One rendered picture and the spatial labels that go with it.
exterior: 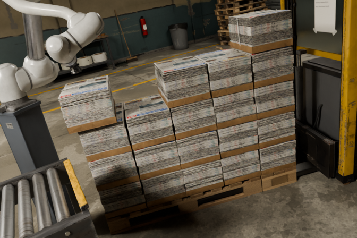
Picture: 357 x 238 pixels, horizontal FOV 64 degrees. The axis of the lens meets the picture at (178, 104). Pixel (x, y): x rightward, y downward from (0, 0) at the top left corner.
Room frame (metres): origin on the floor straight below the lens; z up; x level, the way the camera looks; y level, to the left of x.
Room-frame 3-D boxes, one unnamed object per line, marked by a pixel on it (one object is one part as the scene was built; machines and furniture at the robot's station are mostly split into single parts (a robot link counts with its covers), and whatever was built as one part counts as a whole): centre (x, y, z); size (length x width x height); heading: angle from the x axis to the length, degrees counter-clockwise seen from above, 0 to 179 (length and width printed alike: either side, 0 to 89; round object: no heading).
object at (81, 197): (1.08, 0.50, 0.81); 0.43 x 0.03 x 0.02; 26
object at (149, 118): (1.88, 0.09, 0.42); 1.17 x 0.39 x 0.83; 98
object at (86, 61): (7.53, 2.42, 0.55); 1.80 x 0.70 x 1.09; 116
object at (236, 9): (8.29, -2.23, 0.65); 1.33 x 0.94 x 1.30; 120
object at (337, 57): (2.06, -1.10, 0.92); 0.57 x 0.01 x 0.05; 8
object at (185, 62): (1.90, -0.05, 1.06); 0.37 x 0.29 x 0.01; 10
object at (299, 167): (1.84, -0.47, 0.05); 1.05 x 0.10 x 0.04; 98
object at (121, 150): (1.88, 0.09, 0.40); 1.16 x 0.38 x 0.51; 98
